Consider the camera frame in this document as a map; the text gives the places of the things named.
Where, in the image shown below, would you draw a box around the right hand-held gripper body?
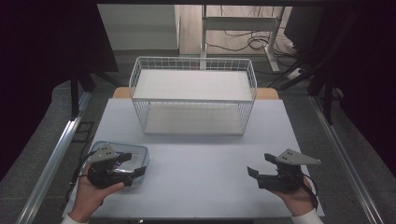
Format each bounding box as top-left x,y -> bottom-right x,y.
257,147 -> 322,192

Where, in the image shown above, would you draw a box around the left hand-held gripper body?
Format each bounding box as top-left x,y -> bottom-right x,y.
85,143 -> 135,189

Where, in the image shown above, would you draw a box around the white wire shelf rack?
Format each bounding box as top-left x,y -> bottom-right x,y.
128,56 -> 259,137

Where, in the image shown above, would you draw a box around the person's right hand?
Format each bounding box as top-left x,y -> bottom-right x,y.
269,176 -> 316,217

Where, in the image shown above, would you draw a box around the person's left hand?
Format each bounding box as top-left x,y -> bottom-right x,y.
68,163 -> 125,224

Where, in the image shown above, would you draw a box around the black stand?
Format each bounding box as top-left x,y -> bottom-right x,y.
68,66 -> 96,121
321,73 -> 334,126

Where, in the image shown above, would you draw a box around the white power strip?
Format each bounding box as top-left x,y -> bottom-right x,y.
287,67 -> 304,81

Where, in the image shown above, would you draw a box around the dark curtain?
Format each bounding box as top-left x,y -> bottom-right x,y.
284,4 -> 396,178
0,0 -> 120,183

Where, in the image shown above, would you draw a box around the white cabinet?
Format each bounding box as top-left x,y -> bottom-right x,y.
96,4 -> 182,51

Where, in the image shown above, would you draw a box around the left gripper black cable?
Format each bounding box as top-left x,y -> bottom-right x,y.
65,150 -> 96,202

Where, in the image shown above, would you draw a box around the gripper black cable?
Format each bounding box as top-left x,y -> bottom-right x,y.
299,173 -> 319,210
65,150 -> 96,202

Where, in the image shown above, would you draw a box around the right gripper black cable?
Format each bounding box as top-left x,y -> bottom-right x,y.
299,173 -> 319,210

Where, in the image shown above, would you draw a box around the aluminium rail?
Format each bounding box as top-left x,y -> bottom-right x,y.
308,95 -> 385,224
16,91 -> 92,224

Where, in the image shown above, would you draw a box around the black cables on floor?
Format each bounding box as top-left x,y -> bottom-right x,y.
205,5 -> 312,90

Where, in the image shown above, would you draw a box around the white metal desk frame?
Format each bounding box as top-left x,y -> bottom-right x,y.
200,4 -> 287,73

